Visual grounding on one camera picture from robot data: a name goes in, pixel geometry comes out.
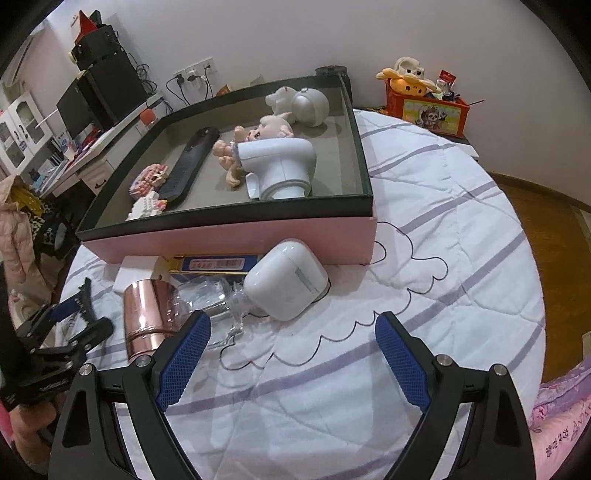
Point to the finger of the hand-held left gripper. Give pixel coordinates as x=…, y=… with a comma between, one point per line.
x=87, y=334
x=60, y=310

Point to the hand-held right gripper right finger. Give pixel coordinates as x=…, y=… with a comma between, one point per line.
x=401, y=364

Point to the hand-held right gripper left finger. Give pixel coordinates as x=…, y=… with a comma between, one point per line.
x=182, y=364

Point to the rose gold metal cup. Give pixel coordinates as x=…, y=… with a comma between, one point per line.
x=147, y=318

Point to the pink box with dark rim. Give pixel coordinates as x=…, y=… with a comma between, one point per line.
x=231, y=240

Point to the white and pink block figure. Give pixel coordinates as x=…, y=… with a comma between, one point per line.
x=145, y=205

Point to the white rounded case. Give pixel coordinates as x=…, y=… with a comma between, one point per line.
x=286, y=277

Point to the black remote control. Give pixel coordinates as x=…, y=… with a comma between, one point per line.
x=184, y=175

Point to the white handheld device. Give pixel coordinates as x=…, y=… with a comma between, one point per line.
x=281, y=161

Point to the pale jointed doll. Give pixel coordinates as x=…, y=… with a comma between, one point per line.
x=268, y=131

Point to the white round plush figure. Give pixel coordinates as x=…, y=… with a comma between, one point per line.
x=309, y=106

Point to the clear glass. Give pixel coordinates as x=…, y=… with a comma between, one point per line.
x=203, y=300

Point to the small white box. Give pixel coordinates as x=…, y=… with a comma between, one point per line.
x=134, y=272

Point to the black office chair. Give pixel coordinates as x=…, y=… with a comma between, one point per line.
x=55, y=230

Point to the pink padded coat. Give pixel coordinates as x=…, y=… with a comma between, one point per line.
x=18, y=240

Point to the white striped quilt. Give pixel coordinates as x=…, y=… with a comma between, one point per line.
x=369, y=277

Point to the blue and gold flat box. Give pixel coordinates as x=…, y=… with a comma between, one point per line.
x=207, y=264

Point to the white desk with drawers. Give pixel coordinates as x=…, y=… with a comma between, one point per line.
x=92, y=170

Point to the pink printed bed sheet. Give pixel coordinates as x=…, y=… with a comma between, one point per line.
x=563, y=415

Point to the white glass-door cabinet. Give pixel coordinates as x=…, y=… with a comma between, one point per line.
x=23, y=134

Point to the black computer monitor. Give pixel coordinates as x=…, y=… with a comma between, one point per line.
x=74, y=110

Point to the microphone with orange head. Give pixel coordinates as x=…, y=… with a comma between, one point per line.
x=148, y=115

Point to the white and black nightstand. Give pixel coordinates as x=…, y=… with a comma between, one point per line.
x=466, y=145

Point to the black computer tower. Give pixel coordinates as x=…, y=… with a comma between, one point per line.
x=115, y=87

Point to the white air conditioner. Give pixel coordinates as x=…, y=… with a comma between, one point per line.
x=21, y=64

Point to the orange printed storage box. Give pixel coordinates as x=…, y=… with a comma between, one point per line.
x=429, y=115

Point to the black box on tower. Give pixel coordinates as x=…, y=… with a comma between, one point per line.
x=97, y=46

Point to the orange snack packet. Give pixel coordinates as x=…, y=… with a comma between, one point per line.
x=225, y=89

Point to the red triangular stand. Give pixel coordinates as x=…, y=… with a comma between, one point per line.
x=87, y=27

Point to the white and yellow plush toy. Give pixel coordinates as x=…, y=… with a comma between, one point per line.
x=406, y=76

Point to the small red card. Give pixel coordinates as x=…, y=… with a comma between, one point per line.
x=447, y=77

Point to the black cylindrical appliance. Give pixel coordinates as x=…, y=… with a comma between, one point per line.
x=330, y=70

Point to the white wall outlet strip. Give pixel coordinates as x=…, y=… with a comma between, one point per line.
x=194, y=71

